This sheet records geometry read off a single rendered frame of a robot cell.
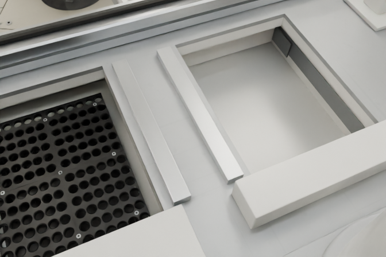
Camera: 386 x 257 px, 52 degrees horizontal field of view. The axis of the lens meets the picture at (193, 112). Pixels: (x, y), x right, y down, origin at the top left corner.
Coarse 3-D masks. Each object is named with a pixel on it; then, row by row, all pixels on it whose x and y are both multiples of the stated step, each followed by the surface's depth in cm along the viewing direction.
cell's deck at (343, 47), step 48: (288, 0) 69; (336, 0) 69; (144, 48) 60; (192, 48) 63; (336, 48) 62; (384, 48) 63; (0, 96) 54; (144, 96) 55; (384, 96) 57; (144, 144) 50; (192, 144) 51; (192, 192) 47; (336, 192) 48; (384, 192) 48; (240, 240) 44; (288, 240) 44
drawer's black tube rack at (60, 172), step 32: (32, 128) 57; (64, 128) 57; (96, 128) 57; (0, 160) 54; (32, 160) 53; (64, 160) 54; (96, 160) 54; (0, 192) 51; (32, 192) 54; (64, 192) 51; (96, 192) 55; (128, 192) 51; (0, 224) 48; (32, 224) 48; (64, 224) 48; (96, 224) 52; (128, 224) 49; (32, 256) 46
